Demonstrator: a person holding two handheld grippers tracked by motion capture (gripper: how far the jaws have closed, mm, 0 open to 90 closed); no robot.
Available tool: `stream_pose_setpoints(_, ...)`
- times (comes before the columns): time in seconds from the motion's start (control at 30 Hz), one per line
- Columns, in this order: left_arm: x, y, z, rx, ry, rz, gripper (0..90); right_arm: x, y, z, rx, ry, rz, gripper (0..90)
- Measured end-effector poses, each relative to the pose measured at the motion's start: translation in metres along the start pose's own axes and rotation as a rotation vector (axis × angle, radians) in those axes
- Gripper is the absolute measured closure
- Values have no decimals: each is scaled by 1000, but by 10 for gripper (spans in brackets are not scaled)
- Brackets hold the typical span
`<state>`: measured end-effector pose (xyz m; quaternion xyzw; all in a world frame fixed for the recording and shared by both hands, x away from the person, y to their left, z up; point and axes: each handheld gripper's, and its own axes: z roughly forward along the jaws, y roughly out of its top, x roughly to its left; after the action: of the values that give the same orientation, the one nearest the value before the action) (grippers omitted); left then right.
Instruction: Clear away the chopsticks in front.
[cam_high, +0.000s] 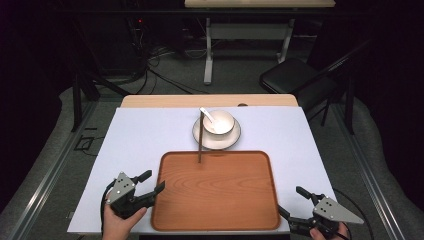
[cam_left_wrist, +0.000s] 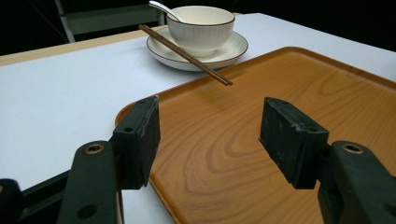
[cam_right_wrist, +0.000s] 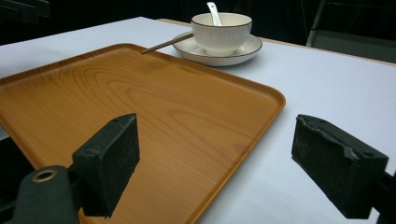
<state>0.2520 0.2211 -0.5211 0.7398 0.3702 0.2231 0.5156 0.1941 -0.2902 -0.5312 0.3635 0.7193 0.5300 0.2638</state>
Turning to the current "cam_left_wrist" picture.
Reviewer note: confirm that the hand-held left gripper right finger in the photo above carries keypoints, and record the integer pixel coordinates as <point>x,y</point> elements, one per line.
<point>299,146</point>

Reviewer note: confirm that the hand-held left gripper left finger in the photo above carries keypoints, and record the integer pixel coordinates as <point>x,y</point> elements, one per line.
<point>124,149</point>

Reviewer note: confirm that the wooden tray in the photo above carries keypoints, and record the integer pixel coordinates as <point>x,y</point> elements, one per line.
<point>249,137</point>

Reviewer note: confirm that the brown chopstick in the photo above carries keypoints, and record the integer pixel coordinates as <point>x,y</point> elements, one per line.
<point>183,53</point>
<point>180,54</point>

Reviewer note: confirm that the white plate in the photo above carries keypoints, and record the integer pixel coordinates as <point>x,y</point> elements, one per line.
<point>229,51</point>

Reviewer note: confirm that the grey metal stand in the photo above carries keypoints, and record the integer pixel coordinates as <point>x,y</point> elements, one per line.
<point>102,18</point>

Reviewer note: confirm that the white bowl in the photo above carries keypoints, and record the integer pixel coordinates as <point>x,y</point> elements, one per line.
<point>200,29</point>

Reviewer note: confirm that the white spoon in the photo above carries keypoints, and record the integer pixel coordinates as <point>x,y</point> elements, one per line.
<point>163,9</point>

